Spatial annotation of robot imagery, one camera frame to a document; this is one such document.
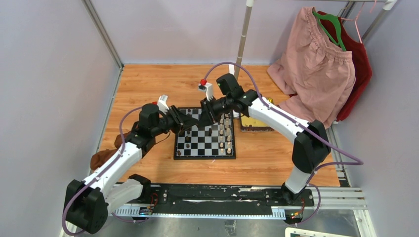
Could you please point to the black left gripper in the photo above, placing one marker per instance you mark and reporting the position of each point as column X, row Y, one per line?
column 184, row 120

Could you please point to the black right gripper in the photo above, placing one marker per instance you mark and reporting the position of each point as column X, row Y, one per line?
column 208, row 115

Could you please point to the black white chess board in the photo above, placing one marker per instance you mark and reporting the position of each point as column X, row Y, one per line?
column 203, row 146

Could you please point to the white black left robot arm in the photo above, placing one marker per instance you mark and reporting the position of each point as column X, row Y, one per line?
column 89, row 202

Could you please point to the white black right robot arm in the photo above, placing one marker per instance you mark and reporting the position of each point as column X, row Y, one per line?
column 309, row 139

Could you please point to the gold tin box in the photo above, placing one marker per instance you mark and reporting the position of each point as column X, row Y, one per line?
column 248, row 124

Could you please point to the brown cloth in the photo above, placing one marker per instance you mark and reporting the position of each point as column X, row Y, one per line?
column 99, row 158

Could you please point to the pink garment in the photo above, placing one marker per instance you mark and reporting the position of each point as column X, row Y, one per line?
column 317, row 75

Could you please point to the white tablet corner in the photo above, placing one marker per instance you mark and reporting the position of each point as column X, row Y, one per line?
column 295, row 232

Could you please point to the red garment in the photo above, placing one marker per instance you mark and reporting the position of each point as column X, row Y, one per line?
column 356, row 65

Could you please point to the pink clothes hanger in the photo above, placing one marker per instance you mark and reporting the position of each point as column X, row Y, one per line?
column 352, row 13

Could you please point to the white clothes rack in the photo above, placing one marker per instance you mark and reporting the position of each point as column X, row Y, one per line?
column 387, row 5

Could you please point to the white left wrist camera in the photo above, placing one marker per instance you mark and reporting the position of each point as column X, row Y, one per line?
column 162, row 102

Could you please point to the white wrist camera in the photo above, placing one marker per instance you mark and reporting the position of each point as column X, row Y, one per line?
column 162, row 102
column 207, row 88

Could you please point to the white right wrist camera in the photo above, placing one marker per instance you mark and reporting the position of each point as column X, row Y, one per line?
column 207, row 88

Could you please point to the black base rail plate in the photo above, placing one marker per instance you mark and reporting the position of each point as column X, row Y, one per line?
column 216, row 201

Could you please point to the aluminium frame post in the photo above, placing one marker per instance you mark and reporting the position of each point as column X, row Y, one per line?
column 89, row 6

